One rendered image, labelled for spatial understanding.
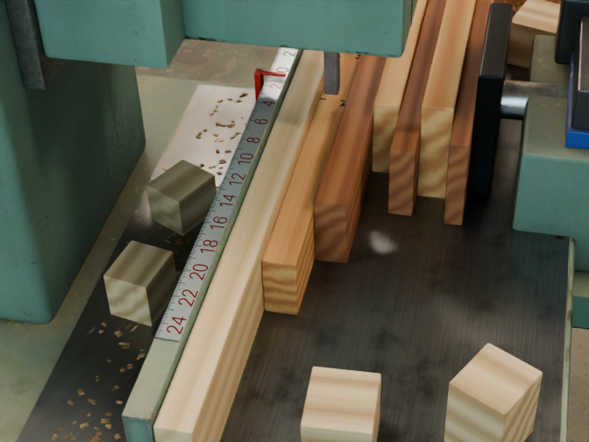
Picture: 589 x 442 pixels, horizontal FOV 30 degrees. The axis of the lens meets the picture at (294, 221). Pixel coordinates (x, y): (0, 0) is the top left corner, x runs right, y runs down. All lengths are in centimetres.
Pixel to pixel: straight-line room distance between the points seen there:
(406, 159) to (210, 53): 193
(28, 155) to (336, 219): 20
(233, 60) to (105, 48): 189
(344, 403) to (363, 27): 23
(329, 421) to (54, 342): 30
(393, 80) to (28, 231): 26
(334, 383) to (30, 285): 28
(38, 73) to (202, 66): 186
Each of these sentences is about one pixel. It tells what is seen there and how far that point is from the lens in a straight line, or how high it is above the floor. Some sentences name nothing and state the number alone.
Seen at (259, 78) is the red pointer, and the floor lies 96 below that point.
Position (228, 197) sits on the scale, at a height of 96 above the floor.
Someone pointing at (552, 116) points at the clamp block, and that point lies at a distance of 70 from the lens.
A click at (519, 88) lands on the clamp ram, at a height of 96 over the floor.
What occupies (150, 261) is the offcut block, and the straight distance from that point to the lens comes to 77.
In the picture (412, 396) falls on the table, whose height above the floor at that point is 90.
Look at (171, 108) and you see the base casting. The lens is 99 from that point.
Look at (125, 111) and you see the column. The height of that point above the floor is 86.
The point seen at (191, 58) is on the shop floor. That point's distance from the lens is 258.
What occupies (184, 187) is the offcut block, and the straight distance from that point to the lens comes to 84.
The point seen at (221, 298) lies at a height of 95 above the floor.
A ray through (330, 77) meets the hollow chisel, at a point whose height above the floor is 96.
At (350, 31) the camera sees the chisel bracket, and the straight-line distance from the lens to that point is 66.
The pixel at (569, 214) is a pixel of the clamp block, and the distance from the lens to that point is 69.
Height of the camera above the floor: 135
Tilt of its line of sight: 40 degrees down
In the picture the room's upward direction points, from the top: 2 degrees counter-clockwise
